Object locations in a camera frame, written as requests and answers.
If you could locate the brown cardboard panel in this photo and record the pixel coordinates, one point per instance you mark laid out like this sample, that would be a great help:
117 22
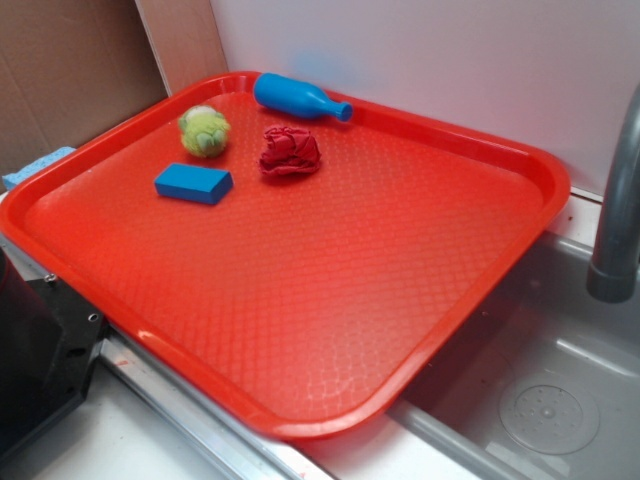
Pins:
71 70

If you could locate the green plush animal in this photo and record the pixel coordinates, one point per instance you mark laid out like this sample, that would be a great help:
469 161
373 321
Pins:
204 131

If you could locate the crumpled red cloth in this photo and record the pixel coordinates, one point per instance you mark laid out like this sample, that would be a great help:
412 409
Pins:
289 150

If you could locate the grey plastic sink basin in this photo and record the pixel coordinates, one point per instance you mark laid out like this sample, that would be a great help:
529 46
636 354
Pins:
540 382

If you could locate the red plastic tray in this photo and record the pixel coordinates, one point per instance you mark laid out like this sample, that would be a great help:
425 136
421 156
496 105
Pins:
301 304

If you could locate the blue rectangular block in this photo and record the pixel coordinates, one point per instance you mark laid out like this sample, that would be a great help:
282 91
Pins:
194 183

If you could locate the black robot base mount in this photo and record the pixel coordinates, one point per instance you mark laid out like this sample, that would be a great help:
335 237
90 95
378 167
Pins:
50 338

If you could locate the light blue sponge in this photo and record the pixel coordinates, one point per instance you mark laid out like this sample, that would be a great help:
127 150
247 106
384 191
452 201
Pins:
11 180

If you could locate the blue plastic bottle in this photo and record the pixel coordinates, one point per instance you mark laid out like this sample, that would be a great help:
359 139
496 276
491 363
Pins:
298 98

